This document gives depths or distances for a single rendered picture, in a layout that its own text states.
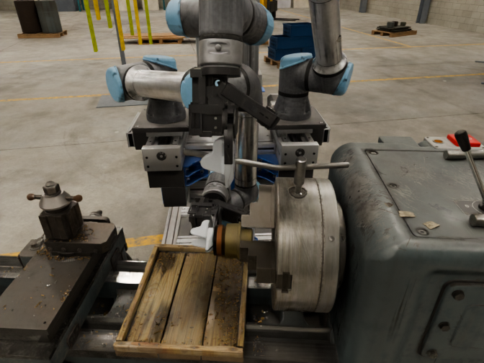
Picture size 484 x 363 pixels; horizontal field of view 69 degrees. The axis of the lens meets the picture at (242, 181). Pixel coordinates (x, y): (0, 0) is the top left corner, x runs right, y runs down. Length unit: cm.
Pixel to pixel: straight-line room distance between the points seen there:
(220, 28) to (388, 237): 45
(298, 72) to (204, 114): 75
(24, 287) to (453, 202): 100
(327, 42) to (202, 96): 64
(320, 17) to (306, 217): 62
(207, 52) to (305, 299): 52
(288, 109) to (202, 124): 78
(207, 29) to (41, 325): 72
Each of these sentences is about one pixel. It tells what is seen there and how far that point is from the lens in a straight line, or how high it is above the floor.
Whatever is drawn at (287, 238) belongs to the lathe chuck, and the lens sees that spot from 72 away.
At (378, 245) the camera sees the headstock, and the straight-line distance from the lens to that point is 67.
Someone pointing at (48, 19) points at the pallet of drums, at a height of 51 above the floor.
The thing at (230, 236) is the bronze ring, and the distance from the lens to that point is 83.
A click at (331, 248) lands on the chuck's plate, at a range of 73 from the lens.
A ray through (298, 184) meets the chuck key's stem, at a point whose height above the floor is 126.
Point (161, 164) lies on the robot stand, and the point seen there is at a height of 105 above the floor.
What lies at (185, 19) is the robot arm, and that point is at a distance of 79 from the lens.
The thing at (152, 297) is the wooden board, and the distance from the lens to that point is 103.
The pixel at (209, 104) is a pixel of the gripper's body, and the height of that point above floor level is 145.
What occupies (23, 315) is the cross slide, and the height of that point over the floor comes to 97.
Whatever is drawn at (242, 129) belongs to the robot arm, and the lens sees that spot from 107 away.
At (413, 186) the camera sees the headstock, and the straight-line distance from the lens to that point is 83.
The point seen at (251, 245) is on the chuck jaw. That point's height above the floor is 111.
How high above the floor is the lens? 164
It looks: 30 degrees down
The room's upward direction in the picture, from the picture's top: straight up
